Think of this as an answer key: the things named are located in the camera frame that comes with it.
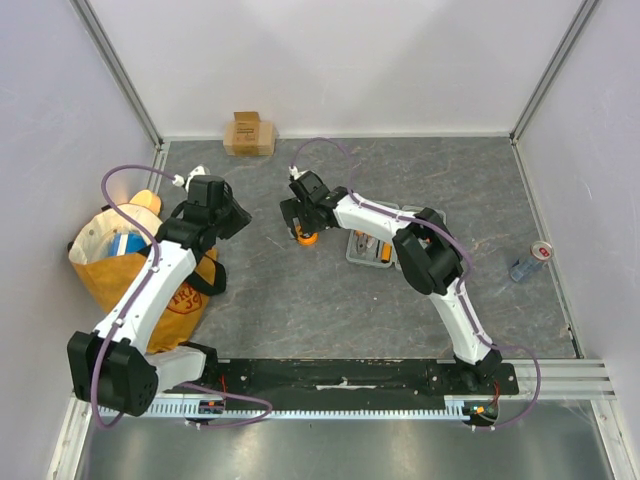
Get orange tape measure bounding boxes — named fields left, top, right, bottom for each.
left=296, top=226, right=318, bottom=246

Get orange pliers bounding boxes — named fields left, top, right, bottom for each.
left=354, top=230, right=377, bottom=255

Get grey plastic tool case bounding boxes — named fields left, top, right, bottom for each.
left=345, top=202, right=446, bottom=271

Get orange black screwdriver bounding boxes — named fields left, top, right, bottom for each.
left=379, top=242, right=393, bottom=264

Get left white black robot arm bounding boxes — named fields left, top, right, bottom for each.
left=67, top=166, right=251, bottom=429

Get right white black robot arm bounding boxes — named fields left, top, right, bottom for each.
left=280, top=167, right=502, bottom=394

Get tan wooden object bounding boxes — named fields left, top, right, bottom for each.
left=129, top=189, right=162, bottom=216

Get small cardboard box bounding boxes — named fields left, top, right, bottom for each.
left=223, top=111, right=277, bottom=157

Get blue box in bag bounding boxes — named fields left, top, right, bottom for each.
left=107, top=232, right=147, bottom=257

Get brown paper tote bag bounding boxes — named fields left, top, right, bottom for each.
left=68, top=209, right=209, bottom=354

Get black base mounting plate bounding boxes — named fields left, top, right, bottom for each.
left=201, top=358, right=519, bottom=396

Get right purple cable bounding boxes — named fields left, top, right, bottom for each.
left=289, top=137, right=542, bottom=431

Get purple cable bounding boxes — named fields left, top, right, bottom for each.
left=92, top=164, right=275, bottom=431
left=289, top=137, right=542, bottom=431

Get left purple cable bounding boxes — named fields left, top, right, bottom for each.
left=92, top=164, right=275, bottom=431

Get white slotted cable duct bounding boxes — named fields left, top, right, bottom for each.
left=149, top=397, right=471, bottom=417

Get aluminium frame rail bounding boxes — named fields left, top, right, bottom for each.
left=72, top=357, right=616, bottom=399

